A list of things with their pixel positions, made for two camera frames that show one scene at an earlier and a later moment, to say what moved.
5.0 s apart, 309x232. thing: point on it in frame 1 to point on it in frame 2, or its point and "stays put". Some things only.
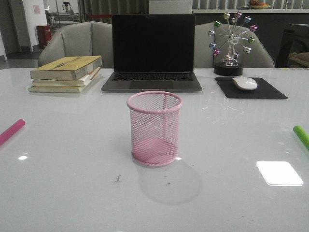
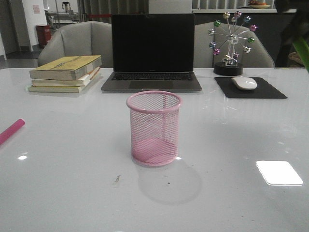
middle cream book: (80, 82) stays put
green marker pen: (302, 135) to (302, 49)
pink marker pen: (10, 131) stays put
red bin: (44, 35) stays put
